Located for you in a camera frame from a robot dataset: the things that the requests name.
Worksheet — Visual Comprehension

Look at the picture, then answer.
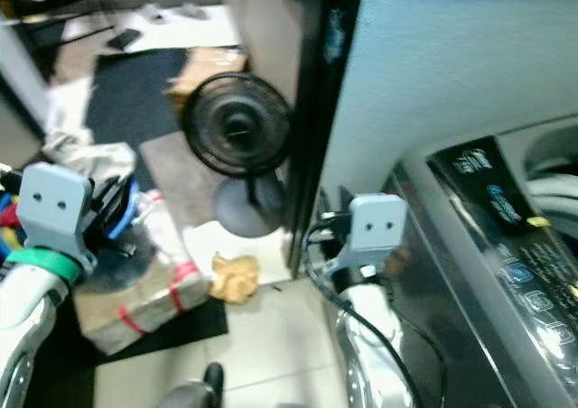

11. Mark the white plastic bag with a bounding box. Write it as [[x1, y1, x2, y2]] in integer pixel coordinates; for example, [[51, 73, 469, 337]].
[[45, 128, 136, 179]]

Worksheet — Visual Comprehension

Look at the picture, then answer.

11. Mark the wrapped package with red tape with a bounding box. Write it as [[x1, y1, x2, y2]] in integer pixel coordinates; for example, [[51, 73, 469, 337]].
[[70, 191, 210, 357]]

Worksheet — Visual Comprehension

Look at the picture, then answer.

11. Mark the black standing fan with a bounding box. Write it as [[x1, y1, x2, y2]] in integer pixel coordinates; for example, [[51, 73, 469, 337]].
[[181, 70, 295, 239]]

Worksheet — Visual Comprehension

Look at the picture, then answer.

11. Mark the dark floor rug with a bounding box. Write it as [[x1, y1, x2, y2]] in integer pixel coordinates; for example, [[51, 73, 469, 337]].
[[86, 47, 191, 152]]

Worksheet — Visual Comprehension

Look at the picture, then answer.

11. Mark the black flat object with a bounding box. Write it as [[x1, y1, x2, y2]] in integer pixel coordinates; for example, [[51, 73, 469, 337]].
[[106, 28, 144, 52]]

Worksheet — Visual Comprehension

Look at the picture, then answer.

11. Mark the brown cardboard box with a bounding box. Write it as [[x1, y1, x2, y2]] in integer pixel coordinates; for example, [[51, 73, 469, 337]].
[[168, 47, 248, 111]]

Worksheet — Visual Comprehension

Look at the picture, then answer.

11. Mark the white floor mat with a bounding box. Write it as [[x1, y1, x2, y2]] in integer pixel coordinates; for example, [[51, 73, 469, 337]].
[[99, 5, 240, 55]]

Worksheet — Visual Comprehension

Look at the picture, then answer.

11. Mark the grey slipper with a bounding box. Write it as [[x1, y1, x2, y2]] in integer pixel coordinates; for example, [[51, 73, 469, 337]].
[[138, 4, 169, 24], [176, 2, 210, 21]]

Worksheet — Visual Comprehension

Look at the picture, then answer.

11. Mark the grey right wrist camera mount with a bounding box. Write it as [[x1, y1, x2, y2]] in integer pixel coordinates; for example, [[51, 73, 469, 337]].
[[323, 193, 408, 278]]

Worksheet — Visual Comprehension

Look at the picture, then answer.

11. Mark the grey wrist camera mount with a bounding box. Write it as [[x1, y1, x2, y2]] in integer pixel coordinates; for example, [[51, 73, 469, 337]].
[[323, 193, 408, 278], [19, 162, 96, 263]]

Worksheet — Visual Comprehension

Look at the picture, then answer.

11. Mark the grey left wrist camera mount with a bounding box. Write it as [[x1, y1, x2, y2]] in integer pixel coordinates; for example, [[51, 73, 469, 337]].
[[19, 162, 96, 263]]

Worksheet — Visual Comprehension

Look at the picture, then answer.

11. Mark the black door frame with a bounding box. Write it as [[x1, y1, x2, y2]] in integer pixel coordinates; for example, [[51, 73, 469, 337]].
[[284, 0, 369, 278]]

